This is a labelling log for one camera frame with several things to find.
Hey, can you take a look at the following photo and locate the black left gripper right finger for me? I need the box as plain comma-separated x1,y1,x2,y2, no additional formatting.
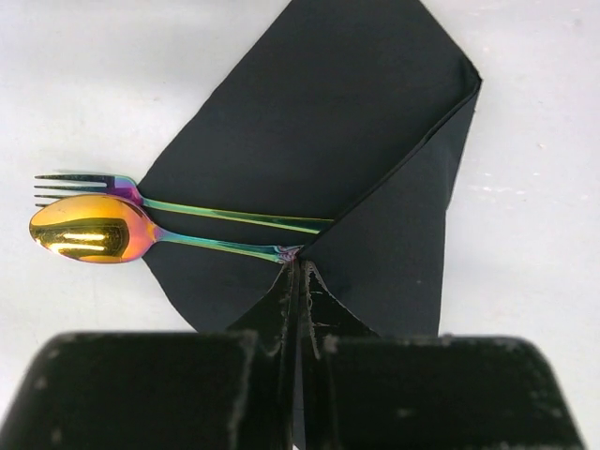
299,261,377,449

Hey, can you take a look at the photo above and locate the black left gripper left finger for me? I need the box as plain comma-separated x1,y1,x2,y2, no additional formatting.
228,262,300,449

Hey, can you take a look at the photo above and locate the iridescent rainbow fork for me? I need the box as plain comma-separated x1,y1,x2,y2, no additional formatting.
35,173,333,234

